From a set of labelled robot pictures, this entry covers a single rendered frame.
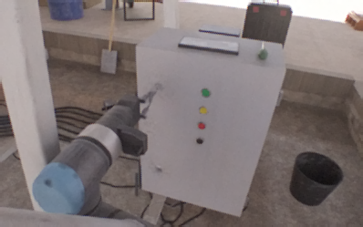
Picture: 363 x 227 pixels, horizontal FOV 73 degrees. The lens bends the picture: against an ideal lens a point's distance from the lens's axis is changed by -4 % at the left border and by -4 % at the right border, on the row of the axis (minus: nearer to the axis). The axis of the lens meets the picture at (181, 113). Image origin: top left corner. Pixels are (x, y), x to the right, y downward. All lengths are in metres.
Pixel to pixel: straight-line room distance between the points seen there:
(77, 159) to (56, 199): 0.07
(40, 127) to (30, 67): 0.11
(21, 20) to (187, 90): 0.44
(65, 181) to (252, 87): 0.49
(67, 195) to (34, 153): 0.16
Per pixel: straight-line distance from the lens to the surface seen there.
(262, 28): 3.21
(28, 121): 0.54
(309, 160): 2.16
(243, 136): 0.78
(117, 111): 0.58
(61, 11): 4.87
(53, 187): 0.45
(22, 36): 0.48
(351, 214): 2.23
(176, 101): 0.75
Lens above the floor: 1.49
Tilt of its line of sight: 34 degrees down
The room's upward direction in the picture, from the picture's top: 4 degrees clockwise
